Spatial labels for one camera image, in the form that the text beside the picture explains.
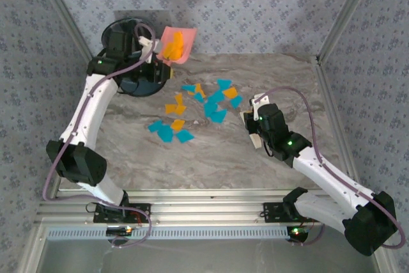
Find grey bristle hand brush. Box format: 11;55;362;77
242;110;263;150

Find pink plastic dustpan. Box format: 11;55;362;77
155;26;198;65

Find dark blue waste bin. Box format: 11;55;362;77
101;18;168;98

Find small LED circuit board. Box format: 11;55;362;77
286;226;310;244
106;226;134;236

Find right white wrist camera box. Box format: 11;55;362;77
250;93;271;122

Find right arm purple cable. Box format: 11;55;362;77
260;86;406;250

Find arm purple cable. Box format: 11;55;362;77
260;86;406;250
42;23;157;249

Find aluminium frame post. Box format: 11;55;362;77
318;0;383;65
31;0;96;66

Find aluminium table side rail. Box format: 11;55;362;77
317;57;367;199
49;58;96;202

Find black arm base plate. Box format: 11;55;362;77
92;202;151;224
262;201;322;223

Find aluminium extrusion base frame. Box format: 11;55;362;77
34;189;383;226

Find grey slotted cable duct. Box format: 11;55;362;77
47;225;291;241

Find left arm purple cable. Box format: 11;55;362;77
42;23;157;249

